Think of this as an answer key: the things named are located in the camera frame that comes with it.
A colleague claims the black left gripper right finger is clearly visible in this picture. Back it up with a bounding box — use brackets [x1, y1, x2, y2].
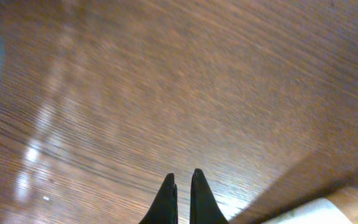
[190, 169, 229, 224]

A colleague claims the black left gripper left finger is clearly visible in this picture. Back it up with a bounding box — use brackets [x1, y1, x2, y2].
[139, 173, 178, 224]

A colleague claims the white cream tube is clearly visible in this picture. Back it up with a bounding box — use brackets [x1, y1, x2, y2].
[262, 187, 358, 224]

